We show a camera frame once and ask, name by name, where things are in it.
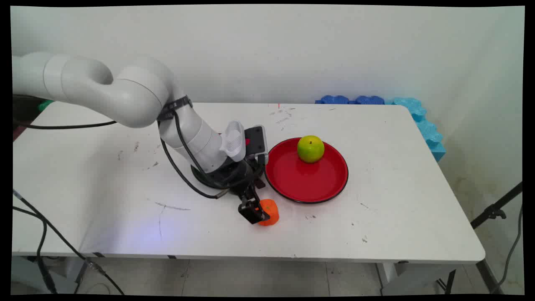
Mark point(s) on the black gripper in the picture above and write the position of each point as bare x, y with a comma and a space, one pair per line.
241, 175

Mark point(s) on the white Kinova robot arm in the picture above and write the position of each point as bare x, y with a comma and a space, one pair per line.
138, 96

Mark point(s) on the orange toy fruit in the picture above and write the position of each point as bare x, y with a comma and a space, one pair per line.
271, 211

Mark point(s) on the red round plate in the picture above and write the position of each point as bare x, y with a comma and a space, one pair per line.
307, 179

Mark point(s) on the green toy apple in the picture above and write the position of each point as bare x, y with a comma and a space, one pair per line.
311, 149

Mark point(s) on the dark blue foam piece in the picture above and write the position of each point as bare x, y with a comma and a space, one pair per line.
370, 100
334, 100

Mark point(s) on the cyan foam piece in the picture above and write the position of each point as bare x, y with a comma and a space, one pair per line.
407, 106
430, 136

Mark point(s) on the small green object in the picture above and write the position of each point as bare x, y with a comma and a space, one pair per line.
45, 105

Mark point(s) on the black tripod stand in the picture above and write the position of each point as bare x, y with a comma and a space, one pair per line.
493, 211

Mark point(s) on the grey black wrist camera box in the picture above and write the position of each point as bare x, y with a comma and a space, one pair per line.
256, 142

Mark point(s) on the white ribbed camera mount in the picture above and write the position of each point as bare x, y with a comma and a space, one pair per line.
234, 140

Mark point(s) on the white table leg frame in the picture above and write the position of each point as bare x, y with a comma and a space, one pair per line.
401, 278

